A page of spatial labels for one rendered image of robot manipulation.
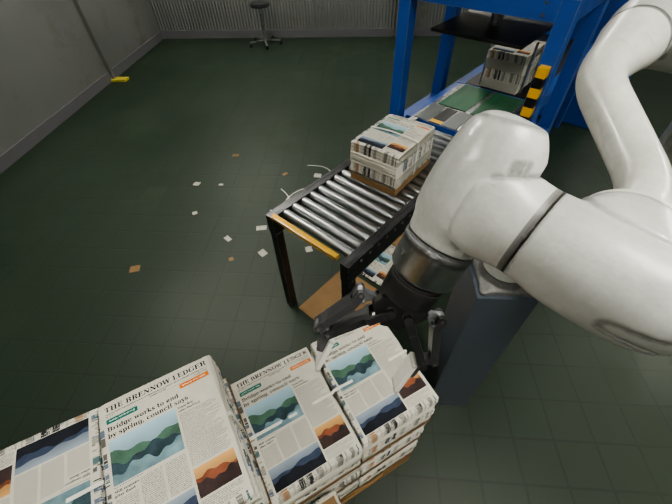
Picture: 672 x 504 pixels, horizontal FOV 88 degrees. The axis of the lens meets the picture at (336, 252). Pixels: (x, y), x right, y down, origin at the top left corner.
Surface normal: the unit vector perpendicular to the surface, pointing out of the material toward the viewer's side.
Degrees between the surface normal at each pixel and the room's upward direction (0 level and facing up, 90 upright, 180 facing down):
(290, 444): 0
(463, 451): 0
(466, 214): 65
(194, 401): 1
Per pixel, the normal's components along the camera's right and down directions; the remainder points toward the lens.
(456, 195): -0.57, 0.24
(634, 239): -0.09, -0.51
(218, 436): -0.04, -0.68
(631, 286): -0.47, 0.05
